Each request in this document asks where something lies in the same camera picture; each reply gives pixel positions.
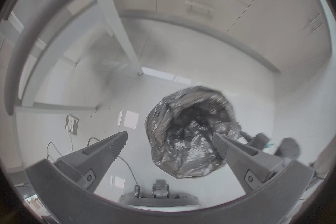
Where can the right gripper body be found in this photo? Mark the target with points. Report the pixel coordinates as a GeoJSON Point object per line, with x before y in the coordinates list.
{"type": "Point", "coordinates": [249, 139]}

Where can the beige cabinet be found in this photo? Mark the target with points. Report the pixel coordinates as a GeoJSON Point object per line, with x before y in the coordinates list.
{"type": "Point", "coordinates": [262, 7]}

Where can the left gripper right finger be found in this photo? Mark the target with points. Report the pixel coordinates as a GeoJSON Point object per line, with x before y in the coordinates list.
{"type": "Point", "coordinates": [249, 162]}

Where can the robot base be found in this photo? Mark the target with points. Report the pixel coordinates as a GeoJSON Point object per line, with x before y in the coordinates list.
{"type": "Point", "coordinates": [160, 188]}

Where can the black plastic bag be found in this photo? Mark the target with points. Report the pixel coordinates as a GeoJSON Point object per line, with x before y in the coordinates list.
{"type": "Point", "coordinates": [183, 160]}

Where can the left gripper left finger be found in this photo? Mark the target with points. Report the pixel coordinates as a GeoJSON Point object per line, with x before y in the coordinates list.
{"type": "Point", "coordinates": [105, 154]}

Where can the grey chair with white legs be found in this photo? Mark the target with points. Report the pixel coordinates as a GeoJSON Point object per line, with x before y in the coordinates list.
{"type": "Point", "coordinates": [25, 34]}

